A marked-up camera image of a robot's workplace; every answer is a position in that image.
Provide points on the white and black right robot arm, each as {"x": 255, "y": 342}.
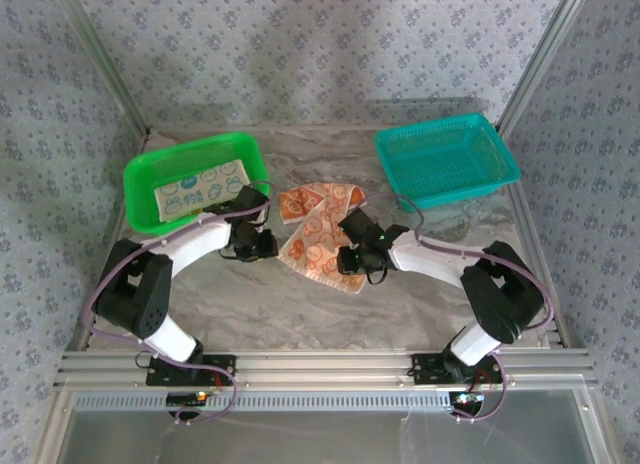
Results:
{"x": 430, "y": 256}

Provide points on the aluminium frame cross rail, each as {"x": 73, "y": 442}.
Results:
{"x": 325, "y": 369}

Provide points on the green plastic basket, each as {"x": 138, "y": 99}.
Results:
{"x": 145, "y": 184}

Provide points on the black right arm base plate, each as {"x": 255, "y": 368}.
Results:
{"x": 425, "y": 366}

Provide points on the teal plastic basket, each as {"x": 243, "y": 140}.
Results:
{"x": 440, "y": 154}

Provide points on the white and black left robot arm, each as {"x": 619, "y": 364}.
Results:
{"x": 200, "y": 239}

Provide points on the aluminium frame post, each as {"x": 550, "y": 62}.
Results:
{"x": 542, "y": 59}
{"x": 102, "y": 59}

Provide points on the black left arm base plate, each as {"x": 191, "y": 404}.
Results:
{"x": 220, "y": 366}

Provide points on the small controller circuit board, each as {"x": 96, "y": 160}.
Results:
{"x": 470, "y": 398}
{"x": 187, "y": 397}

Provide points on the translucent grey lower panel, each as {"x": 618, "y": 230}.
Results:
{"x": 325, "y": 439}

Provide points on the light orange character print towel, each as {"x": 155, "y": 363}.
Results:
{"x": 320, "y": 224}

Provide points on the teal and cream bunny towel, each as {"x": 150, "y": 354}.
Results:
{"x": 200, "y": 186}

